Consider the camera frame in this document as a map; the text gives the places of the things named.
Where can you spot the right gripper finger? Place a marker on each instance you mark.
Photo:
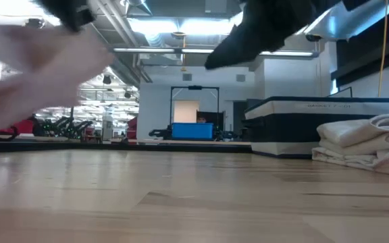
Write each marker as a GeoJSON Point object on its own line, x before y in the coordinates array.
{"type": "Point", "coordinates": [235, 54]}

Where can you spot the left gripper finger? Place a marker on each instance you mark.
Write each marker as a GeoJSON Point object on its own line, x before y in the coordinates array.
{"type": "Point", "coordinates": [79, 21]}

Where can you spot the plain beige towel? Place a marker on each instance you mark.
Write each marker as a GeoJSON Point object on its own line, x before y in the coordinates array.
{"type": "Point", "coordinates": [29, 84]}

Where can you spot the navy blue fabric basket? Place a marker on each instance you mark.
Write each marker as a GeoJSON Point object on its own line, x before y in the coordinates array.
{"type": "Point", "coordinates": [282, 128]}

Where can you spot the cream towel thin grey plaid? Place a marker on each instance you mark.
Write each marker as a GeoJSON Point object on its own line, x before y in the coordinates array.
{"type": "Point", "coordinates": [356, 135]}

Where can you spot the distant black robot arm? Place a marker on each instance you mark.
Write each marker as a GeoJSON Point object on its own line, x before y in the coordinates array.
{"type": "Point", "coordinates": [160, 133]}
{"type": "Point", "coordinates": [226, 135]}

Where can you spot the ceiling dome fixture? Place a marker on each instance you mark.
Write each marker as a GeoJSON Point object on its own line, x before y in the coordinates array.
{"type": "Point", "coordinates": [34, 23]}

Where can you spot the round ceiling fixture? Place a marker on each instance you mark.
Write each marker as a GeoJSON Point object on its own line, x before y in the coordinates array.
{"type": "Point", "coordinates": [178, 34]}

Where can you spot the black pendant lamp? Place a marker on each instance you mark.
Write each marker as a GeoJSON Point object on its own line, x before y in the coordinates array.
{"type": "Point", "coordinates": [106, 80]}
{"type": "Point", "coordinates": [127, 95]}

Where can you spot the person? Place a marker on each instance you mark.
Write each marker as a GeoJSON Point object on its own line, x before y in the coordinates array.
{"type": "Point", "coordinates": [201, 119]}

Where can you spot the long ceiling light bar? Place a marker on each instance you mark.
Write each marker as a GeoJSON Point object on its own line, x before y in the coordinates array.
{"type": "Point", "coordinates": [147, 50]}

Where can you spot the blue plastic bin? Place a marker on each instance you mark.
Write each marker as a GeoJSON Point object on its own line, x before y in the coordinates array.
{"type": "Point", "coordinates": [191, 131]}

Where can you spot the distant black robot arms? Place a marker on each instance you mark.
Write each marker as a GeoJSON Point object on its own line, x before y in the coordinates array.
{"type": "Point", "coordinates": [63, 126]}

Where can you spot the red panel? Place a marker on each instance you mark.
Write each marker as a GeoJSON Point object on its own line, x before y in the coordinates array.
{"type": "Point", "coordinates": [132, 128]}

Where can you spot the red box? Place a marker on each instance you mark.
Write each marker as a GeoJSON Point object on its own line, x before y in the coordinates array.
{"type": "Point", "coordinates": [22, 126]}

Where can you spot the grey wall vent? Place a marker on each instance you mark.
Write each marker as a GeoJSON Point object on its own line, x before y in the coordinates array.
{"type": "Point", "coordinates": [240, 78]}
{"type": "Point", "coordinates": [187, 77]}

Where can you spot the black security camera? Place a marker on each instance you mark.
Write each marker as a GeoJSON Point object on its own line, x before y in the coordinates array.
{"type": "Point", "coordinates": [313, 38]}

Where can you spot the black gantry frame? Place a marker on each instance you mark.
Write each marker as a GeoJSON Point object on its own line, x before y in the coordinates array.
{"type": "Point", "coordinates": [194, 87]}

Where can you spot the silver ventilation duct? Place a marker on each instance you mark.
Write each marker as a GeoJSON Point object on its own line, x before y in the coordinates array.
{"type": "Point", "coordinates": [336, 23]}

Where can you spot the black aluminium table frame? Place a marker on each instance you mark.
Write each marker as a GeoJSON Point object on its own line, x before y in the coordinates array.
{"type": "Point", "coordinates": [113, 147]}

